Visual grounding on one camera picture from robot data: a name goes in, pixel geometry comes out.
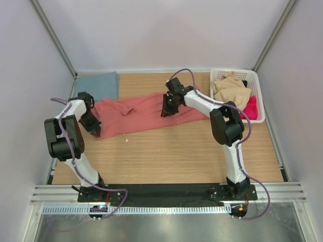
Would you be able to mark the aluminium front rail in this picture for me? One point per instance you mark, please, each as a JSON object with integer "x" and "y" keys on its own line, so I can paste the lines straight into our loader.
{"x": 64, "y": 194}

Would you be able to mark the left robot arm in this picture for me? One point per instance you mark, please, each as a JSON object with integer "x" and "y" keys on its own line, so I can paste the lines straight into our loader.
{"x": 65, "y": 143}

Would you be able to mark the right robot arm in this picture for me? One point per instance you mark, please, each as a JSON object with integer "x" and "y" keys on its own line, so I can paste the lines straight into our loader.
{"x": 226, "y": 126}

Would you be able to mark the right aluminium frame post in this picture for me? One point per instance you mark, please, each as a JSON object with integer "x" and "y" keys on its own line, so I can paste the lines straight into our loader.
{"x": 282, "y": 20}

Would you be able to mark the white plastic laundry basket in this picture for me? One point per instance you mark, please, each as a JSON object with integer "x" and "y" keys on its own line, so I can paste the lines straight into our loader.
{"x": 252, "y": 83}

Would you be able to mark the folded blue-grey t-shirt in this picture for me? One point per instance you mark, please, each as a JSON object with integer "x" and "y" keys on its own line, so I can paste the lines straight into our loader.
{"x": 99, "y": 86}

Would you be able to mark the aluminium frame post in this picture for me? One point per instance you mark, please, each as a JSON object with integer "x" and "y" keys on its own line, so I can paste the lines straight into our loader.
{"x": 48, "y": 27}
{"x": 282, "y": 20}

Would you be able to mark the magenta pink t-shirt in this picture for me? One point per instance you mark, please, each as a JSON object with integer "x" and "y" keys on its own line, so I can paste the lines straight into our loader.
{"x": 250, "y": 108}

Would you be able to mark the salmon red t-shirt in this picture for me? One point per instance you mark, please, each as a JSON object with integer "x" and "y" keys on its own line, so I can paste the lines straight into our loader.
{"x": 136, "y": 114}

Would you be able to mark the black garment in basket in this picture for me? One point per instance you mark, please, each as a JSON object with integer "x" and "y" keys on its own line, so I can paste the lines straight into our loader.
{"x": 245, "y": 83}

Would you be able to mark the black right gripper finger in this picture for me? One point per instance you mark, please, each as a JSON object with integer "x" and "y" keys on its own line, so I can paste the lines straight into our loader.
{"x": 165, "y": 104}
{"x": 169, "y": 111}

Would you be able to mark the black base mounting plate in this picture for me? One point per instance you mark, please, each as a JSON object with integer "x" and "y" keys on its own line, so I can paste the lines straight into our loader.
{"x": 165, "y": 195}

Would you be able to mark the beige t-shirt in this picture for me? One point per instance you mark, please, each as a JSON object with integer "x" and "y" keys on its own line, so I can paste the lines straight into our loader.
{"x": 231, "y": 88}

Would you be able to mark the perforated cable duct strip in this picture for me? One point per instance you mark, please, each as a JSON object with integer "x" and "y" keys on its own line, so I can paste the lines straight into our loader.
{"x": 99, "y": 210}

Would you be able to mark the left aluminium frame post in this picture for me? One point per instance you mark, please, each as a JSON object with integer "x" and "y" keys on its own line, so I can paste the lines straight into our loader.
{"x": 48, "y": 27}

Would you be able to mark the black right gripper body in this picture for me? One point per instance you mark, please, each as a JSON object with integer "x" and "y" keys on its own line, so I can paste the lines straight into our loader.
{"x": 171, "y": 100}

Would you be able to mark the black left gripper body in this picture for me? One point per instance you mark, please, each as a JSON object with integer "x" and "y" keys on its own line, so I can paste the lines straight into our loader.
{"x": 89, "y": 121}

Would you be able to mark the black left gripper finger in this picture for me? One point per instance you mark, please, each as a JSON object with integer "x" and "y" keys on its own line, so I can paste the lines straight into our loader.
{"x": 99, "y": 126}
{"x": 94, "y": 132}

